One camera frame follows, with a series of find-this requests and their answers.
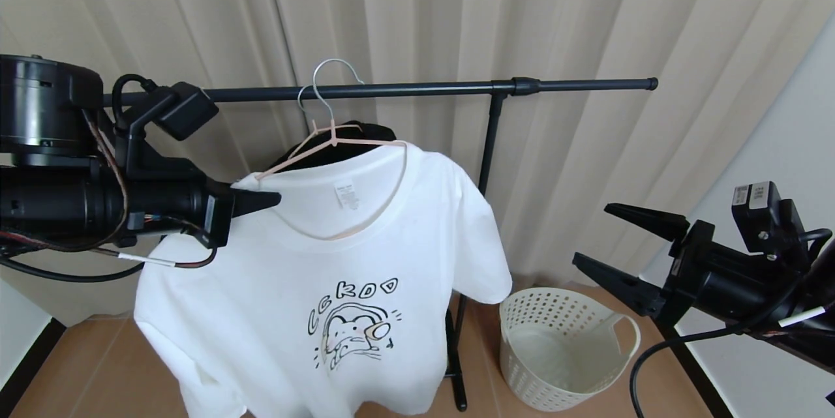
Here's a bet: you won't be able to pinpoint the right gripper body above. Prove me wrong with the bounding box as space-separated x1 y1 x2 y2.
652 219 803 329

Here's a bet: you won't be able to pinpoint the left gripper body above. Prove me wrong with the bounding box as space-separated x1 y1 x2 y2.
0 156 235 249

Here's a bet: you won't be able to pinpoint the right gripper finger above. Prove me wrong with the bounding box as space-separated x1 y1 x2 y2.
572 252 667 318
603 203 691 243

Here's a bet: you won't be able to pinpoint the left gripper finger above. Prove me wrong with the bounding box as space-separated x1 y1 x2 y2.
232 188 282 218

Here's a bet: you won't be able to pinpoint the black shorts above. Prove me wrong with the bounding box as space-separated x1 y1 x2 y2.
267 121 399 171

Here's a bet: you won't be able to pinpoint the pink clothes hanger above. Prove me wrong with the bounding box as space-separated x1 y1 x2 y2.
297 85 363 138
254 58 408 241

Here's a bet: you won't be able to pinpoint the white printed shirt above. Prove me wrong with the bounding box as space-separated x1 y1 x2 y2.
134 142 513 418

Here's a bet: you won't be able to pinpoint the white laundry basket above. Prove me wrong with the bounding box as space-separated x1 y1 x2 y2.
499 287 641 413

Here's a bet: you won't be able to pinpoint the black clothes rack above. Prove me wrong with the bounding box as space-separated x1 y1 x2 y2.
101 77 660 412

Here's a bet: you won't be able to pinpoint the white curtain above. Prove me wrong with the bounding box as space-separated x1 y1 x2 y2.
0 0 835 327

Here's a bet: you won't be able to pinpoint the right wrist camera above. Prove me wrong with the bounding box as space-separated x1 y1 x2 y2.
731 181 811 262

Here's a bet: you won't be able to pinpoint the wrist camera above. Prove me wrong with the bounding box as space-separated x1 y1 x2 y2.
731 181 811 262
124 82 220 174

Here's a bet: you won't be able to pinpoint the black cable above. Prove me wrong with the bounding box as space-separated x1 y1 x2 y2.
0 74 157 284
628 229 835 418

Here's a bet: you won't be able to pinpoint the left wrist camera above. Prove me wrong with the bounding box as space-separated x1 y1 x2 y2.
124 82 220 174

